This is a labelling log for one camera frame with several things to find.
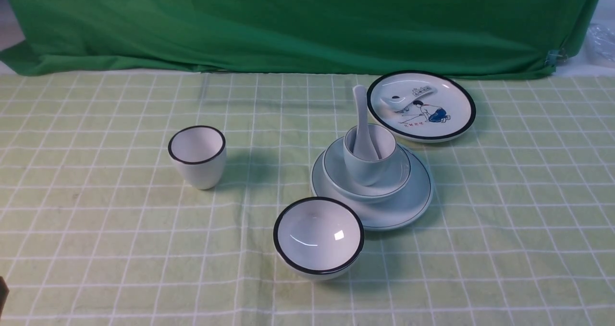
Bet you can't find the pale green rimmed bowl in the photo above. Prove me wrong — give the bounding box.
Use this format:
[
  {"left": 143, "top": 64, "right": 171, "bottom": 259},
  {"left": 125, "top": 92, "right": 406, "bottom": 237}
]
[{"left": 320, "top": 138, "right": 411, "bottom": 203}]

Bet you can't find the white ceramic spoon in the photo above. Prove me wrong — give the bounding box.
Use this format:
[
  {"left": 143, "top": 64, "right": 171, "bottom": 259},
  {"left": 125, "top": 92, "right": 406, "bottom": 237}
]
[{"left": 352, "top": 85, "right": 380, "bottom": 161}]

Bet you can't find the pale green cup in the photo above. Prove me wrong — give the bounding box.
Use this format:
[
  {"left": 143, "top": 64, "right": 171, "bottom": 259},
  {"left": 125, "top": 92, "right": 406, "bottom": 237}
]
[{"left": 343, "top": 124, "right": 397, "bottom": 186}]

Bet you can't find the white black-rimmed bowl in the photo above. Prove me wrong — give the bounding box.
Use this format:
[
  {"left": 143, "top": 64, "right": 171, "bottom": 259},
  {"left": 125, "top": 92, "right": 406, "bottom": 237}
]
[{"left": 272, "top": 197, "right": 365, "bottom": 281}]

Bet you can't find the white black-rimmed cup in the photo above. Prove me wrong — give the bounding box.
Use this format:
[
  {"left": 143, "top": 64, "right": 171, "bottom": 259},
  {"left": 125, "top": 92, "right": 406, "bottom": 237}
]
[{"left": 167, "top": 125, "right": 227, "bottom": 190}]

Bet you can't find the pale green plate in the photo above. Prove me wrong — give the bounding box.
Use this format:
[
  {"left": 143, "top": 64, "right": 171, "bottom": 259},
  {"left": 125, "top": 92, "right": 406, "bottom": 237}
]
[{"left": 310, "top": 146, "right": 435, "bottom": 230}]

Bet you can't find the white illustrated black-rimmed plate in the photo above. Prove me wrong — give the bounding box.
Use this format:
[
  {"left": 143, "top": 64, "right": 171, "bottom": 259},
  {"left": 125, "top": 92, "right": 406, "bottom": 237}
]
[{"left": 367, "top": 71, "right": 477, "bottom": 143}]

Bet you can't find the green backdrop cloth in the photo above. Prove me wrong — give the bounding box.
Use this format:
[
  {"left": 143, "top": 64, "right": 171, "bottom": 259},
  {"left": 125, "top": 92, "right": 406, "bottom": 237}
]
[{"left": 1, "top": 0, "right": 598, "bottom": 80}]

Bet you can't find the green checkered tablecloth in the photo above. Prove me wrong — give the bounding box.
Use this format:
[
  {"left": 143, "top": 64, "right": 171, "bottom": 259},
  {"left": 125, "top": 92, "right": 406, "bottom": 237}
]
[{"left": 0, "top": 73, "right": 615, "bottom": 326}]

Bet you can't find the metal clip on backdrop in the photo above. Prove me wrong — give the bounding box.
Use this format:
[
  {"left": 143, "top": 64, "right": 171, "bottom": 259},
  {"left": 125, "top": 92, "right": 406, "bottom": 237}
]
[{"left": 544, "top": 49, "right": 569, "bottom": 67}]

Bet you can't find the clear plastic bag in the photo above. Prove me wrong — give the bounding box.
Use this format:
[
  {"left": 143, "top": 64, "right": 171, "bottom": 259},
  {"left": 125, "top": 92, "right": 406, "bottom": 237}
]
[{"left": 586, "top": 23, "right": 615, "bottom": 68}]

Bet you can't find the dark object at left edge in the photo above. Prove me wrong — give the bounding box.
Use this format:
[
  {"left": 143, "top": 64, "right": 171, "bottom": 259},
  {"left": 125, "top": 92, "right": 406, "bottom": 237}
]
[{"left": 0, "top": 277, "right": 10, "bottom": 316}]

